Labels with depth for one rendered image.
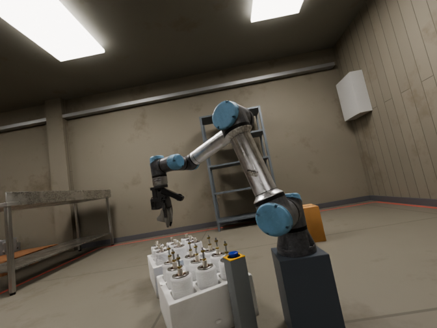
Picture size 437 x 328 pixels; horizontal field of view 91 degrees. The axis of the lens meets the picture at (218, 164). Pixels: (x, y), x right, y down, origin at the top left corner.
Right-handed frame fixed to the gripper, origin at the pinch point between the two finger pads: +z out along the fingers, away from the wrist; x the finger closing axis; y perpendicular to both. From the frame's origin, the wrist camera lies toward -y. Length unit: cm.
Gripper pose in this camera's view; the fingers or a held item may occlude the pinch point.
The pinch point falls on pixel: (170, 224)
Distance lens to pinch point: 115.7
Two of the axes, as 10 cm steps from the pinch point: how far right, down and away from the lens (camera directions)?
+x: -1.3, -0.9, -9.9
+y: -9.8, 1.8, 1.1
